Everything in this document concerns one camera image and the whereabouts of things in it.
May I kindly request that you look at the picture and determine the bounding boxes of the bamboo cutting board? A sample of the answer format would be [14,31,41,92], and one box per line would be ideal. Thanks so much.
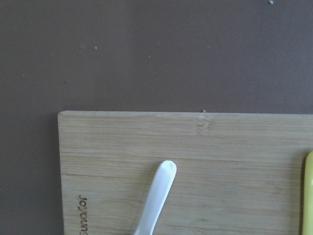
[58,111,313,235]

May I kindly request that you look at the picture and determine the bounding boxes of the yellow plastic knife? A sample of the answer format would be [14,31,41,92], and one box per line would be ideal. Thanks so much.
[302,151,313,235]

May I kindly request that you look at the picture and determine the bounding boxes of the white ceramic spoon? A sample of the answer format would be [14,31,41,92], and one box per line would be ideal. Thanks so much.
[135,160,177,235]

